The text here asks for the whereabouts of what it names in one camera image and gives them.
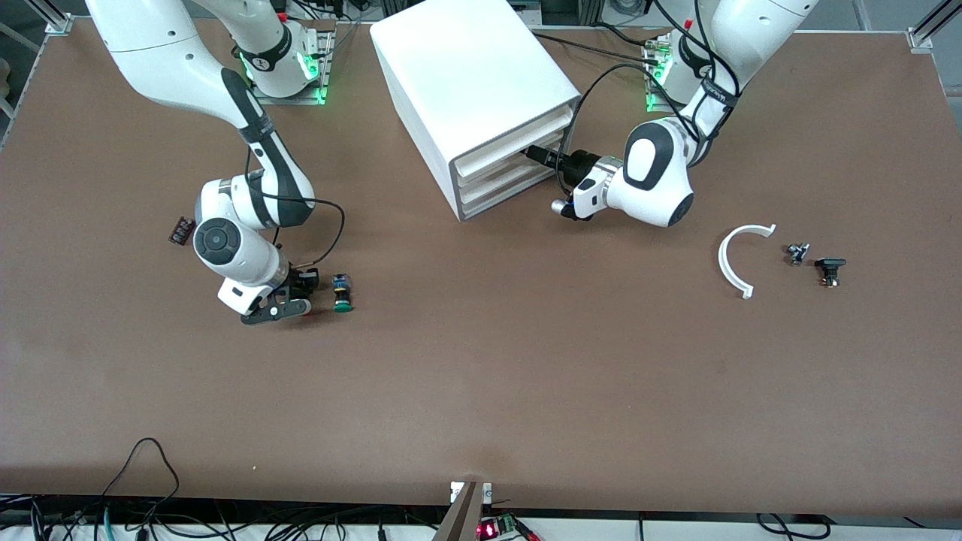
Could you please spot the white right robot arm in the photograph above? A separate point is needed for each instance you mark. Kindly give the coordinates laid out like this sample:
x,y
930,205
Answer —
x,y
173,60

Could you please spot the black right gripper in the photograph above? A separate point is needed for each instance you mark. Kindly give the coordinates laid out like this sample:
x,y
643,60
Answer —
x,y
301,283

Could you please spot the white curved plastic arc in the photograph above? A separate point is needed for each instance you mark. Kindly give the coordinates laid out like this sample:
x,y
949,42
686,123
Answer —
x,y
722,263

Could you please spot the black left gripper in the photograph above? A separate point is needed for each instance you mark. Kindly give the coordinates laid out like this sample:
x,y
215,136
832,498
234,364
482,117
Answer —
x,y
581,164

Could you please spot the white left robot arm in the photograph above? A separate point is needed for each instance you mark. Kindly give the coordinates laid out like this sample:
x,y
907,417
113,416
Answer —
x,y
654,173

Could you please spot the aluminium frame profile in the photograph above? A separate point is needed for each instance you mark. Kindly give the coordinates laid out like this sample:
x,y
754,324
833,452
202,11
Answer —
x,y
928,34

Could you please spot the small grey black component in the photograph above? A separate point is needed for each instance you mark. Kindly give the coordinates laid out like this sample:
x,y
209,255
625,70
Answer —
x,y
797,254

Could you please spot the small black terminal block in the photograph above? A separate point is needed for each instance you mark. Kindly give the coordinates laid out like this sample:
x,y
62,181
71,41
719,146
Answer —
x,y
180,231

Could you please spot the grey camera post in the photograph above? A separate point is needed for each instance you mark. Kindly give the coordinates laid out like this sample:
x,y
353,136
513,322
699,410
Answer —
x,y
460,518

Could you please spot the green push button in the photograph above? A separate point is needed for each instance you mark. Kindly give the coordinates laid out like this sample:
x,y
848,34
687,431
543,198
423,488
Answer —
x,y
342,293

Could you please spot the circuit board with red light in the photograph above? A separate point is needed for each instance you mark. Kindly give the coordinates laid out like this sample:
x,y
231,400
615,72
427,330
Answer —
x,y
497,527

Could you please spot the black switch component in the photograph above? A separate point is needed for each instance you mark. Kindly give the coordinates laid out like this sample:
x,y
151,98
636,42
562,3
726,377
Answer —
x,y
830,265

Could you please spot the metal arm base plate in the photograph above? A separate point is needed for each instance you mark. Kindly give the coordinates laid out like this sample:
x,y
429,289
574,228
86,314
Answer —
x,y
325,68
652,94

